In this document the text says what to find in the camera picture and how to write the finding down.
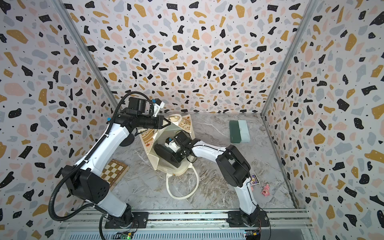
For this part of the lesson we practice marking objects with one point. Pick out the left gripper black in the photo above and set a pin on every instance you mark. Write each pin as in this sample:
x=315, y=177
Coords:
x=160, y=125

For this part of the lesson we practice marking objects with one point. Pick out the black pencil case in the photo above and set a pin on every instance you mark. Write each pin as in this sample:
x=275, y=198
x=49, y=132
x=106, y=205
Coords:
x=168, y=155

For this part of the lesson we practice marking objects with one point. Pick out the cream floral canvas bag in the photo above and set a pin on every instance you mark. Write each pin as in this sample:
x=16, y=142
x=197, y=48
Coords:
x=151, y=137

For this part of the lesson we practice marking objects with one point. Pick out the dark green book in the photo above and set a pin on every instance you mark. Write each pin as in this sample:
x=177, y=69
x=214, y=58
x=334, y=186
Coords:
x=235, y=133

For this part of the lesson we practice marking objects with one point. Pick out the light mint pencil case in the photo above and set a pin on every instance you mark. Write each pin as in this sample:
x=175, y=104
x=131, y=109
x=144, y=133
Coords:
x=244, y=131

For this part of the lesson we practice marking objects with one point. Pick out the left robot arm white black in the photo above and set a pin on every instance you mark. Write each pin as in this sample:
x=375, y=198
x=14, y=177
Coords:
x=84, y=179

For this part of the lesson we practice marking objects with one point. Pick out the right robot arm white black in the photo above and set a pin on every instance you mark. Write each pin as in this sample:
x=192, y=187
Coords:
x=232, y=164

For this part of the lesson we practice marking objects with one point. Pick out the wooden chessboard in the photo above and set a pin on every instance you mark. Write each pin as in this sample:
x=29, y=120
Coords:
x=114, y=172

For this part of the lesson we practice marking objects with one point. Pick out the playing card box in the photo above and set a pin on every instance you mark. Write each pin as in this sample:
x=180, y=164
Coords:
x=254, y=180

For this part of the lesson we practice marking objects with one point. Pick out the small pink toy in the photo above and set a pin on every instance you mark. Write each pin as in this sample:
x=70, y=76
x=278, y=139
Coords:
x=266, y=190

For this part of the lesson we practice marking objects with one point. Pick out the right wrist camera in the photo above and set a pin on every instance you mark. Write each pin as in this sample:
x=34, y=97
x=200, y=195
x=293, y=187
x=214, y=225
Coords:
x=172, y=144

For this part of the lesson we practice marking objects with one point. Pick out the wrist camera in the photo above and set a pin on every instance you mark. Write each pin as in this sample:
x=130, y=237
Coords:
x=172, y=144
x=142, y=107

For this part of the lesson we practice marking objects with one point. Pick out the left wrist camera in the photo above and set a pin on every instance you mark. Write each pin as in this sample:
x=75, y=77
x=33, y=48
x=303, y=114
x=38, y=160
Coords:
x=142, y=107

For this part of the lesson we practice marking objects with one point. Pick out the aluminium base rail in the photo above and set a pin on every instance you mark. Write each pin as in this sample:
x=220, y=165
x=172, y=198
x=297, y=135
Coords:
x=271, y=224

